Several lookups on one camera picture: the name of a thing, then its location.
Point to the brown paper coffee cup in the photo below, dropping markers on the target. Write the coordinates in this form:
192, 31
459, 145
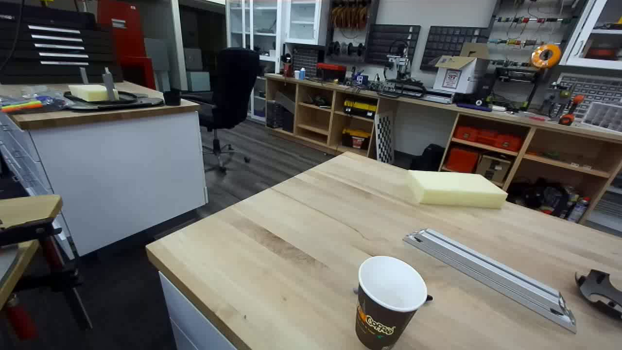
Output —
389, 295

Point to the black office chair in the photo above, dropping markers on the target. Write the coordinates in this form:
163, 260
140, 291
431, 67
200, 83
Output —
227, 108

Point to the yellow foam block on table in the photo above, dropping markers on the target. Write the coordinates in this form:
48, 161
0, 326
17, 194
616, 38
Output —
455, 190

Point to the white cardboard box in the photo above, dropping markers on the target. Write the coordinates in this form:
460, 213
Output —
459, 75

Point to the red storage bins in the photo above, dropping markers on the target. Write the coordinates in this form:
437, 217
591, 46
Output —
488, 137

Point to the white cabinet workbench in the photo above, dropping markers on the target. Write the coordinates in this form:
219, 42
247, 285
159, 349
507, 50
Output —
116, 172

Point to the wooden shelving workbench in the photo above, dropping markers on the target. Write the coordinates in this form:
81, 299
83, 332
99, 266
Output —
546, 167

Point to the yellow foam on left bench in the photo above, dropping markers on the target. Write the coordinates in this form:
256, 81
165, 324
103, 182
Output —
91, 93

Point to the red tool cabinet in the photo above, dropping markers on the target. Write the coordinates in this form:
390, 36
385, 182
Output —
124, 25

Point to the orange filament spool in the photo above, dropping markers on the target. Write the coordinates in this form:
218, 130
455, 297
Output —
544, 56

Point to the small wooden side table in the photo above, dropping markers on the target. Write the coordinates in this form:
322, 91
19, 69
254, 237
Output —
31, 260

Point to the black tool chest drawers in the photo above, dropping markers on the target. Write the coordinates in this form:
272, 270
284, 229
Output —
45, 46

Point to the aluminium extrusion rail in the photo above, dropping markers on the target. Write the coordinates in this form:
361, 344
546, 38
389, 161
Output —
505, 281

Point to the black metal bracket tool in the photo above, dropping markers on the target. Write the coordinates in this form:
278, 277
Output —
598, 293

